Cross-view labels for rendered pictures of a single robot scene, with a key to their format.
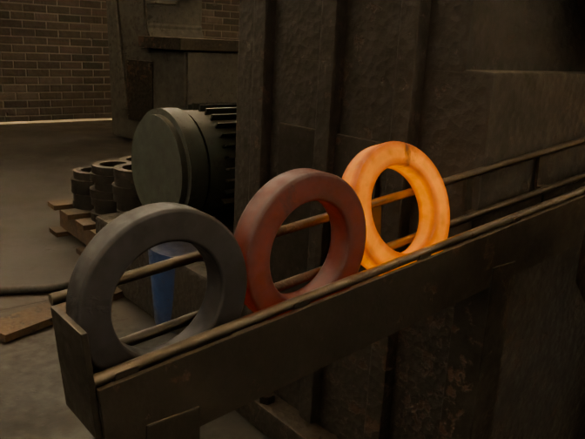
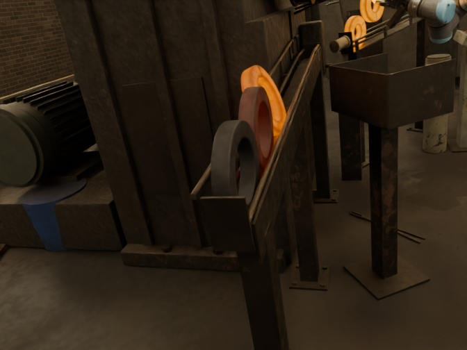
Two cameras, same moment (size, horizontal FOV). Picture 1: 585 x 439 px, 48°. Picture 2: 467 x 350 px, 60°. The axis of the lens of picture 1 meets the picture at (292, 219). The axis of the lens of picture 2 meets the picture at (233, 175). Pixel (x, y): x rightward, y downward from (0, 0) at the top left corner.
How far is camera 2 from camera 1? 0.46 m
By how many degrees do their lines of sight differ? 29
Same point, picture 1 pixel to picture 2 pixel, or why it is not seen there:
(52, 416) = (39, 329)
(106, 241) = (227, 147)
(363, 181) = not seen: hidden behind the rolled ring
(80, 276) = (222, 171)
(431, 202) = (273, 92)
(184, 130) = (20, 117)
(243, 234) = not seen: hidden behind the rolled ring
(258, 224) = (254, 120)
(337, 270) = (268, 137)
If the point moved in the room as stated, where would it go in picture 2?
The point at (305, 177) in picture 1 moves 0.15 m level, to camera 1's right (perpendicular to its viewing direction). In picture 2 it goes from (258, 90) to (312, 73)
